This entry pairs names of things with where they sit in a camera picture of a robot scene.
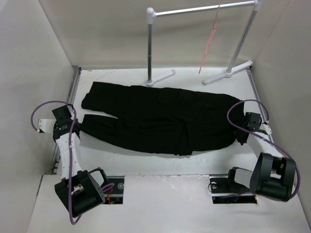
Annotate black trousers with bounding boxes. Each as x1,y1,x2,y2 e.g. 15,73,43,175
81,82,245,156

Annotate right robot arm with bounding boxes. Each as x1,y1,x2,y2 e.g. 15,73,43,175
225,112,296,202

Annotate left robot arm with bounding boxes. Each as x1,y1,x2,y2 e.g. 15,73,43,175
52,104,109,219

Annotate pink clothes hanger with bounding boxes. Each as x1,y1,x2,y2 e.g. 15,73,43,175
198,4,221,74

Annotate white clothes rack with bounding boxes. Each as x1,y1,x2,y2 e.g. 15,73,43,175
145,0,262,86

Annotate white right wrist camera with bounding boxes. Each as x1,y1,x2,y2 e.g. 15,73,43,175
260,123,272,135

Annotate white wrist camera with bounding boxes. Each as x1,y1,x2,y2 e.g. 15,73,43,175
36,118,56,133
260,123,272,135

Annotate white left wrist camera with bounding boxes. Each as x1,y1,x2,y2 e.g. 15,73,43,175
36,118,56,133

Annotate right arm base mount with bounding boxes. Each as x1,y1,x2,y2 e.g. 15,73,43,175
208,176,258,204

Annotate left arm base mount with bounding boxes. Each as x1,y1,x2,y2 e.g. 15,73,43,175
101,176,125,204

